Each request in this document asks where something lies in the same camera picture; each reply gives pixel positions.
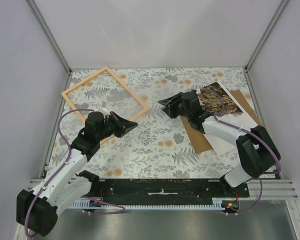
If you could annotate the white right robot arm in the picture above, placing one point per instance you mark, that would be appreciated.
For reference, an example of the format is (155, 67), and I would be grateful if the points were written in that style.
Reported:
(256, 150)

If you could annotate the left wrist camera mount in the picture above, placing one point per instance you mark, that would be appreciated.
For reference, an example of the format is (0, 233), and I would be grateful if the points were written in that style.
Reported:
(104, 111)

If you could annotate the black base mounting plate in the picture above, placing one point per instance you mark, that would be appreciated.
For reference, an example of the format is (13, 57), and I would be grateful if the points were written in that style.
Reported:
(208, 188)

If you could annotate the right aluminium frame post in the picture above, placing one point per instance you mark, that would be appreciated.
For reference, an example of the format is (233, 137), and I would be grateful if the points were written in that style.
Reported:
(266, 34)

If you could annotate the brown cardboard backing board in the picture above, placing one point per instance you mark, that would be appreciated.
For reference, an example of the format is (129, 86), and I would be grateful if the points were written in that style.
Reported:
(198, 140)

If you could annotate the landscape photo print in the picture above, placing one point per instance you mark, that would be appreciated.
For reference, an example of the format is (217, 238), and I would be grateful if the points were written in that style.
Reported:
(234, 112)

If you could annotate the floral patterned table mat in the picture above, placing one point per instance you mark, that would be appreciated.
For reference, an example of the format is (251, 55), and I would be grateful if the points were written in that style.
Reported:
(159, 147)

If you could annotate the light wooden picture frame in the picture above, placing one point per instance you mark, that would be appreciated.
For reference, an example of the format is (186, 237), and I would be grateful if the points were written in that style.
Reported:
(115, 91)

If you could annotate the left aluminium frame post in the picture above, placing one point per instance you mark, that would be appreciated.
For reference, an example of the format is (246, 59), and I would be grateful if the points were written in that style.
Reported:
(49, 35)

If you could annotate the white slotted cable duct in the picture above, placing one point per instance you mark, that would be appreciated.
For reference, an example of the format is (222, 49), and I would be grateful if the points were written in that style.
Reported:
(86, 204)

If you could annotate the aluminium frame post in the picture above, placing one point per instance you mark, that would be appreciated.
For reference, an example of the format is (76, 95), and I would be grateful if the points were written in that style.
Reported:
(266, 34)
(49, 35)

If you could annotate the aluminium front rail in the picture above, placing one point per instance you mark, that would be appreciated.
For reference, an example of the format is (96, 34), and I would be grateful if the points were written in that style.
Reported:
(272, 189)

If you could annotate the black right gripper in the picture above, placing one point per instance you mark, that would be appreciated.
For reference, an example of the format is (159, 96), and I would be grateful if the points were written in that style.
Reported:
(175, 98)

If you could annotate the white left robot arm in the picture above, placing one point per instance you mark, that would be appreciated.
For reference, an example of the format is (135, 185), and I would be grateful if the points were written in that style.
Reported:
(38, 210)

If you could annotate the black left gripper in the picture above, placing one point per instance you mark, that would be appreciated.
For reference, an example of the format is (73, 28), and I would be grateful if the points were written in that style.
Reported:
(127, 125)

